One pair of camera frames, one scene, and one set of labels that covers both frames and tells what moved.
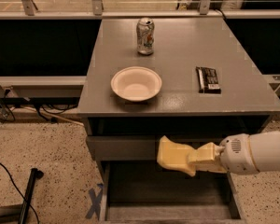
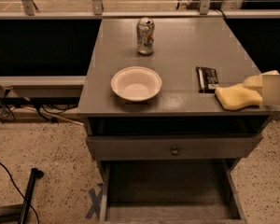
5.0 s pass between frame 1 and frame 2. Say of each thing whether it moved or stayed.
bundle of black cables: stayed
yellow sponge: moved
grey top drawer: stayed
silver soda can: stayed
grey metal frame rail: stayed
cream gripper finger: moved
